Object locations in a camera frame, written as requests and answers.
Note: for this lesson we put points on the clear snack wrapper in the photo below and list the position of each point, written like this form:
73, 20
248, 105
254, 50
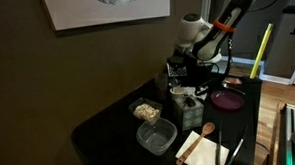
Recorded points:
232, 81

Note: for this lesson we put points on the patterned tissue box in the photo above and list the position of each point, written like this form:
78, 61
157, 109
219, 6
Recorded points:
188, 112

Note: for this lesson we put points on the white paper napkin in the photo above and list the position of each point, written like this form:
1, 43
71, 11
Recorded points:
203, 154

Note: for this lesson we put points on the white paper cup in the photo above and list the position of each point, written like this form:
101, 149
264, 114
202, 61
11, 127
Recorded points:
177, 92

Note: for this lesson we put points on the metal spoon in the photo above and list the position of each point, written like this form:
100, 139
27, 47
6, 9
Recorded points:
229, 87

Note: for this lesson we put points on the clear empty plastic container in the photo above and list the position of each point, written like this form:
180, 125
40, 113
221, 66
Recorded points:
158, 136

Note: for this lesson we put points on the yellow stick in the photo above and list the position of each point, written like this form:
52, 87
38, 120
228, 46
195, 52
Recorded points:
261, 50

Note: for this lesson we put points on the wooden spoon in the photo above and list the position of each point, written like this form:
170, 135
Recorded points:
208, 128

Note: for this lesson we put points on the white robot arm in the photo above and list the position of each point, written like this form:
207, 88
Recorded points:
198, 42

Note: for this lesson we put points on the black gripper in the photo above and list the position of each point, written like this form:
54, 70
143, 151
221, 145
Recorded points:
176, 66

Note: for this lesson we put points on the wall picture frame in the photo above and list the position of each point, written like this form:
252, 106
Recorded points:
70, 14

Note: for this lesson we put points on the clear container with oats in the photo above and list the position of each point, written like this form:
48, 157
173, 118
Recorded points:
146, 110

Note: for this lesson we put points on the crumpled white tissue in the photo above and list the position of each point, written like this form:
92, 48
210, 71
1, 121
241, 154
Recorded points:
196, 92

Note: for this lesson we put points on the black pen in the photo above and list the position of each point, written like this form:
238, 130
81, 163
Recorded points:
218, 145

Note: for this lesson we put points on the dark tall cup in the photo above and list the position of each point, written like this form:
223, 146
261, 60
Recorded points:
160, 80

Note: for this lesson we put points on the maroon plastic plate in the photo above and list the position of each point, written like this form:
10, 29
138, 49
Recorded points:
227, 100

